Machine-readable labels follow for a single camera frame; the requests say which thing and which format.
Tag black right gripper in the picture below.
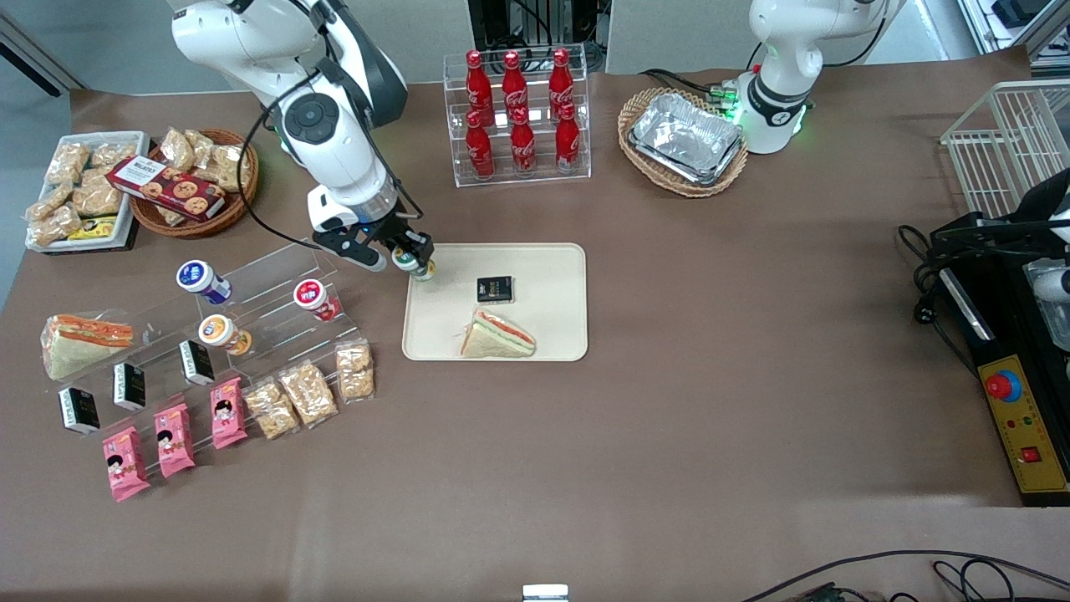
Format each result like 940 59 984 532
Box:
355 209 438 279

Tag red gum bottle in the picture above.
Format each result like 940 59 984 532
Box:
292 278 343 324

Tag beige plastic tray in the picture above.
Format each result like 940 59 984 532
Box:
402 242 589 363

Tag orange gum bottle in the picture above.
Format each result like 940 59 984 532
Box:
197 314 253 357

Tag blue gum bottle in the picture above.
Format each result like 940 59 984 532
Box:
176 260 234 306

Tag white snack tray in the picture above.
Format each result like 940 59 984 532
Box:
24 130 152 253

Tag triangular sandwich in clear wrap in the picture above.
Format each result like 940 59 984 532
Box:
459 307 538 360
41 313 135 382

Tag red cola bottle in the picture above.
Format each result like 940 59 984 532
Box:
509 107 538 178
464 50 495 126
464 110 497 182
501 50 530 122
548 48 577 118
554 102 582 174

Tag foil container inside machine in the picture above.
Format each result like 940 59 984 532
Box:
1023 258 1070 354

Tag clear acrylic tiered stand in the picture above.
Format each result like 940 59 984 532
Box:
46 237 369 437

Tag clear acrylic bottle rack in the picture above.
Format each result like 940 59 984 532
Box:
443 43 593 189

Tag wicker basket holding snacks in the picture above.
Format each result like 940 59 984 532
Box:
129 127 261 240

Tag black sealing machine yellow panel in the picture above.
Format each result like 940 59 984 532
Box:
930 212 1070 508

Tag pink snack pack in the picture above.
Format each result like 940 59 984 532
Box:
101 426 153 503
153 402 197 480
209 375 250 452

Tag wicker basket holding foil containers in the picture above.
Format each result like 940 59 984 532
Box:
618 87 750 199

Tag black equipment cabinet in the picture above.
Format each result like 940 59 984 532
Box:
467 0 612 73

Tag maroon cookie box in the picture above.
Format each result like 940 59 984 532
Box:
106 156 227 222

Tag stacked aluminium foil containers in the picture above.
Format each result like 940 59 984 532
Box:
628 91 746 187

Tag yellow snack pack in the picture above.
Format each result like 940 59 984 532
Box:
67 216 119 242

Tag white wire rack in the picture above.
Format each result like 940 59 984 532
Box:
940 79 1070 220

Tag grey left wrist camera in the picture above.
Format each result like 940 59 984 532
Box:
1033 266 1070 305

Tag black machine power cable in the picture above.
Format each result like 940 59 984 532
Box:
898 222 981 379

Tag aluminium frame shelf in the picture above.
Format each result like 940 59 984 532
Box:
956 0 1070 61

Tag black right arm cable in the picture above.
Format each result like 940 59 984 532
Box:
236 63 423 253

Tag black left arm base cables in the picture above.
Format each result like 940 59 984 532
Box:
639 69 741 115

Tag looped black floor cable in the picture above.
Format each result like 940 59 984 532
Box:
931 558 1017 602

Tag long black floor cable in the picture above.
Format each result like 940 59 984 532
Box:
739 548 1070 602

